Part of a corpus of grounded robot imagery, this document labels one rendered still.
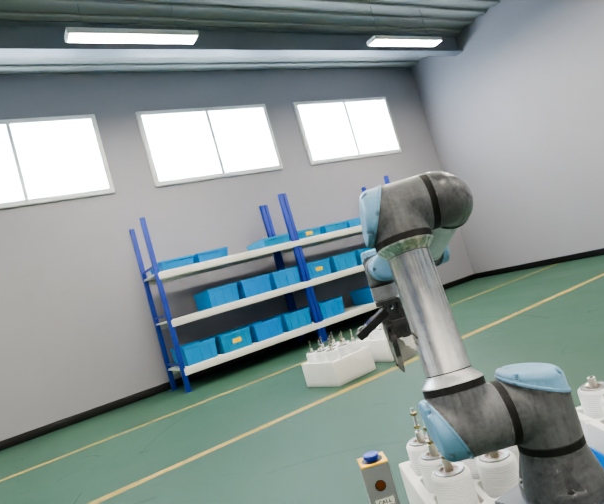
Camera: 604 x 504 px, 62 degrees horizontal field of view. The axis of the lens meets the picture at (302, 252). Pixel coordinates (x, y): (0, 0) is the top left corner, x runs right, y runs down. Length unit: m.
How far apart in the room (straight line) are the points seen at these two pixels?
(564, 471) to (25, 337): 5.66
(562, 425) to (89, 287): 5.69
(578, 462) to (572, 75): 7.34
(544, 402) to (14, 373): 5.64
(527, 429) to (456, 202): 0.43
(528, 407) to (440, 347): 0.17
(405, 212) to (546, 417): 0.43
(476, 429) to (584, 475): 0.19
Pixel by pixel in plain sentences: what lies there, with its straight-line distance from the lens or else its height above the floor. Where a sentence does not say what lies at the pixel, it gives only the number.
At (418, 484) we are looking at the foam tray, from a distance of 1.54.
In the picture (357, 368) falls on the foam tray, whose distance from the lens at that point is 3.85.
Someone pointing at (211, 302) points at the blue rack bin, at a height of 0.85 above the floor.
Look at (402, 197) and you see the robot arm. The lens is 1.00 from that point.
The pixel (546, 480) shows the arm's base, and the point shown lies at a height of 0.35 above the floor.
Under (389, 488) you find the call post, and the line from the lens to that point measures 1.38.
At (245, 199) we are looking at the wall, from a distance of 7.06.
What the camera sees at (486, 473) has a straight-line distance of 1.40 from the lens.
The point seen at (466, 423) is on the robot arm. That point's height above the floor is 0.48.
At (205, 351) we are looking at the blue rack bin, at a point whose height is 0.35.
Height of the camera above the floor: 0.79
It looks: 3 degrees up
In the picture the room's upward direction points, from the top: 16 degrees counter-clockwise
